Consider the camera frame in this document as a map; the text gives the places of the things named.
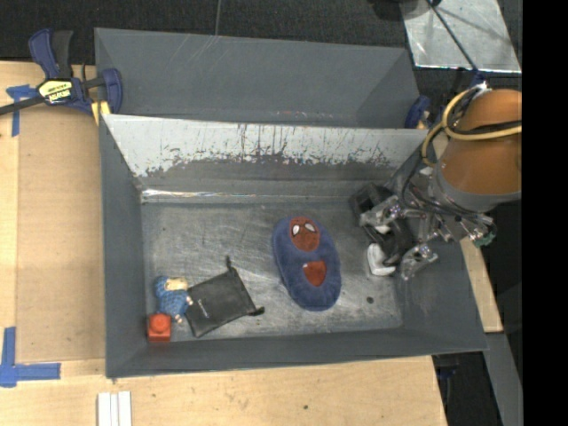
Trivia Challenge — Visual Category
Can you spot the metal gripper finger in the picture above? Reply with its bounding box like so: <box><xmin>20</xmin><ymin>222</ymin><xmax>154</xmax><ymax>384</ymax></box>
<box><xmin>400</xmin><ymin>242</ymin><xmax>439</xmax><ymax>282</ymax></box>
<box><xmin>358</xmin><ymin>194</ymin><xmax>401</xmax><ymax>229</ymax></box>

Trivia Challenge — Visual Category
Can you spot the black drawstring pouch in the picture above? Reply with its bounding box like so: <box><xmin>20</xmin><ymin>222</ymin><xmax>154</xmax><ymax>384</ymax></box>
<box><xmin>184</xmin><ymin>256</ymin><xmax>266</xmax><ymax>339</ymax></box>

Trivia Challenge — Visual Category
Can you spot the blue knitted toy doll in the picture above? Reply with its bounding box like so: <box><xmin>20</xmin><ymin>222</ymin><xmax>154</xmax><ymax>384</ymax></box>
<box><xmin>153</xmin><ymin>275</ymin><xmax>194</xmax><ymax>325</ymax></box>

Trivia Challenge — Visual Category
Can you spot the blue plush slipper red face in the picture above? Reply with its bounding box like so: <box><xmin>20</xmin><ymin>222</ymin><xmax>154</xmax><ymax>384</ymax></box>
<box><xmin>271</xmin><ymin>214</ymin><xmax>343</xmax><ymax>313</ymax></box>

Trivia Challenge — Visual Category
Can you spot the brown cardboard board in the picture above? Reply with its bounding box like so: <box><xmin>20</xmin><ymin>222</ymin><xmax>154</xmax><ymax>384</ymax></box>
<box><xmin>15</xmin><ymin>62</ymin><xmax>108</xmax><ymax>365</ymax></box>

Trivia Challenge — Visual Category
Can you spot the red toy brick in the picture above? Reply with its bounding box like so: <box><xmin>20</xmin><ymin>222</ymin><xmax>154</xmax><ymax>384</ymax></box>
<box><xmin>146</xmin><ymin>313</ymin><xmax>173</xmax><ymax>343</ymax></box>

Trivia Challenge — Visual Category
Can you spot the grey metal bin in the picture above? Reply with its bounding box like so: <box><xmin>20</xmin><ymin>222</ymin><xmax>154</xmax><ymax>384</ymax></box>
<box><xmin>92</xmin><ymin>27</ymin><xmax>490</xmax><ymax>379</ymax></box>

